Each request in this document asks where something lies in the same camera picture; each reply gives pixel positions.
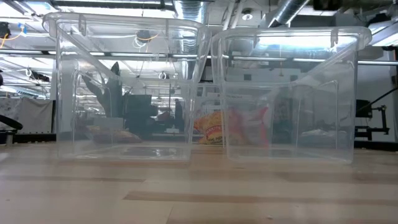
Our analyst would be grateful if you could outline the black cable loop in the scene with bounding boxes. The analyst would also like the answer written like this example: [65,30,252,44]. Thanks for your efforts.
[0,114,24,131]

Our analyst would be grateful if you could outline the orange Maruchan noodle packet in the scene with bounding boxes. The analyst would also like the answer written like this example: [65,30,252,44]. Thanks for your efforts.
[193,111,224,146]

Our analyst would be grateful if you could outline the grey fabric partition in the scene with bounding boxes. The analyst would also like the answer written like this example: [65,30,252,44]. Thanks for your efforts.
[0,97,54,135]

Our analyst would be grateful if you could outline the dark background machine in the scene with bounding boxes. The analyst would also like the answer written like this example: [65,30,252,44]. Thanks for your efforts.
[123,94,160,138]

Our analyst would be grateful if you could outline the silver ceiling duct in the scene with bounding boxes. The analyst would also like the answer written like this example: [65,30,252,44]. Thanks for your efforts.
[172,0,206,27]
[267,0,310,28]

